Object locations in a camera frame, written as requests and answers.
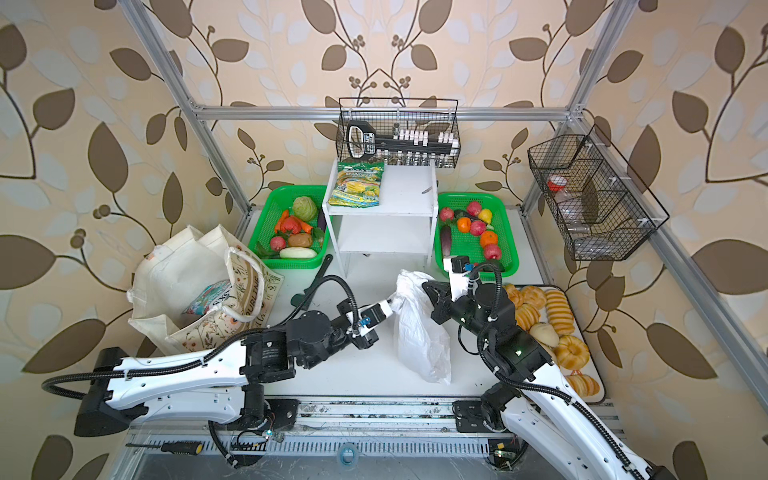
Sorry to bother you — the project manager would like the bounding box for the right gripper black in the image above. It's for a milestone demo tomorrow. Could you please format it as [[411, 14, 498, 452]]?
[[424, 278, 494, 348]]

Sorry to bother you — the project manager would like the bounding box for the white plastic grocery bag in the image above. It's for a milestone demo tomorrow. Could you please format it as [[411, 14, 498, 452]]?
[[389, 270, 452, 385]]

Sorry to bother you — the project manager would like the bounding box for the Fox's candy bag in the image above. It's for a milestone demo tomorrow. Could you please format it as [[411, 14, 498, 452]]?
[[182, 280, 232, 317]]

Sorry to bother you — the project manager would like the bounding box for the cream floral tote bag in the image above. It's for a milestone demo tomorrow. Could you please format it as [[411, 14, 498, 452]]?
[[127, 226, 283, 355]]

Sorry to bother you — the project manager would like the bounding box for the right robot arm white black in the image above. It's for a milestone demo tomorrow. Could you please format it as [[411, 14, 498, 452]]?
[[422, 281, 674, 479]]

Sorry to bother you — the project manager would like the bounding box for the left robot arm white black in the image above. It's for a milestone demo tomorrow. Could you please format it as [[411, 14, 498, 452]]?
[[42, 301, 393, 437]]

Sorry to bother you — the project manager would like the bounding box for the red apple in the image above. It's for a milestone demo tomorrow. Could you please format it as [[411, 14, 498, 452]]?
[[483, 244, 502, 260]]

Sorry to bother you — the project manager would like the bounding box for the dark green toy wrench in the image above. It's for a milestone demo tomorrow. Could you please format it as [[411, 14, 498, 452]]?
[[290, 254, 333, 311]]

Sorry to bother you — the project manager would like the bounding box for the orange fruit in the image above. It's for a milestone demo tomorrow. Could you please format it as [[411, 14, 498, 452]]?
[[479, 230, 498, 248]]

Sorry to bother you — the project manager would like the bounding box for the small orange persimmon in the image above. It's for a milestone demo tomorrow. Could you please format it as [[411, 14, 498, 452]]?
[[456, 217, 472, 233]]

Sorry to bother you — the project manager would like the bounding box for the pink red peach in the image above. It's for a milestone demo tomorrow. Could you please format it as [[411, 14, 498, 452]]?
[[470, 220, 487, 237]]

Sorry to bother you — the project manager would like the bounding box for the right green plastic basket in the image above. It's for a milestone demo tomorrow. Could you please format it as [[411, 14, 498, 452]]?
[[434, 192, 520, 277]]

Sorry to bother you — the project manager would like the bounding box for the green plastic basket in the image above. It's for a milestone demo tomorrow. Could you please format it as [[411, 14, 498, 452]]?
[[434, 192, 520, 277], [248, 185, 330, 269]]

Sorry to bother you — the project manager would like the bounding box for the white two-tier shelf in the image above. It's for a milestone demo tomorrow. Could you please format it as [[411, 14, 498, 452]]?
[[322, 162, 438, 274]]

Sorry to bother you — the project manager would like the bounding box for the croissant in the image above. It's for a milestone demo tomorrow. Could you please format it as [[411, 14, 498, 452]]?
[[520, 285, 547, 310]]

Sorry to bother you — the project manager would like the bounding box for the white radish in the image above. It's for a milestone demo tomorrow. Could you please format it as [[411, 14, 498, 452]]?
[[279, 247, 318, 260]]

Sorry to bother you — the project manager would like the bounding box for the brown potato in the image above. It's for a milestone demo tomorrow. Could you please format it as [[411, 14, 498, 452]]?
[[287, 232, 314, 248]]

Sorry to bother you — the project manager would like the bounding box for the black bread tray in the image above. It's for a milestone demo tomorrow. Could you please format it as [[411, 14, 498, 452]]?
[[503, 284, 606, 403]]

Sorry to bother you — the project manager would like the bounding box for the red radish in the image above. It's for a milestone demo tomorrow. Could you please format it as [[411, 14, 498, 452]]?
[[270, 235, 287, 253]]

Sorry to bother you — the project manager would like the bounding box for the red tomato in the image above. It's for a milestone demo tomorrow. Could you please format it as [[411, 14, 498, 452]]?
[[283, 216, 304, 235]]

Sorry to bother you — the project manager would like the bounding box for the sliced bread loaf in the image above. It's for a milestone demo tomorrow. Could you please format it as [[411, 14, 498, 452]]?
[[545, 289, 576, 337]]

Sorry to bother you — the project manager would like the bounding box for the green cabbage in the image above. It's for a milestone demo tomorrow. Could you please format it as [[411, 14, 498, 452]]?
[[292, 196, 319, 223]]

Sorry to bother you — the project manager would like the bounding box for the orange carrot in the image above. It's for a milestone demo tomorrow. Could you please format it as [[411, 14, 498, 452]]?
[[274, 209, 290, 234]]

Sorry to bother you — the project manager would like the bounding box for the yellow green snack bag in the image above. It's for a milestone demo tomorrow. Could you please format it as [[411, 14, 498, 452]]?
[[328, 161, 385, 208]]

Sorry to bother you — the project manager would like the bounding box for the left green plastic basket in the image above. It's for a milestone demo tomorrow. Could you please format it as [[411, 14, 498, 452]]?
[[248, 185, 330, 269]]

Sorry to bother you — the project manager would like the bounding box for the plastic bottle red cap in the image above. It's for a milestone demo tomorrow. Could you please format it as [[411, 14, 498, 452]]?
[[547, 174, 584, 224]]

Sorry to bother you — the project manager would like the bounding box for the yellow black screwdriver left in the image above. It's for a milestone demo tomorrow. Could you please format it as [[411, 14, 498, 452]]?
[[126, 441, 204, 456]]

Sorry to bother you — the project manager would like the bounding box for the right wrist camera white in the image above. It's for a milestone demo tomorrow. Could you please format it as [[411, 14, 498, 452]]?
[[443, 256, 473, 301]]

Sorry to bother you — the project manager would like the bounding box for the right black wire basket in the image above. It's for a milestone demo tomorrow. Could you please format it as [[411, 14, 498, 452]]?
[[527, 126, 670, 261]]

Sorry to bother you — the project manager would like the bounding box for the black wire basket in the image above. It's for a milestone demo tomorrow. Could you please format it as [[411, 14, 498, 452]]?
[[527, 126, 670, 261], [336, 96, 461, 169]]

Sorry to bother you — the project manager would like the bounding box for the back black wire basket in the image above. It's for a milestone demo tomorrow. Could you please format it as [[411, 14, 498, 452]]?
[[336, 96, 461, 169]]

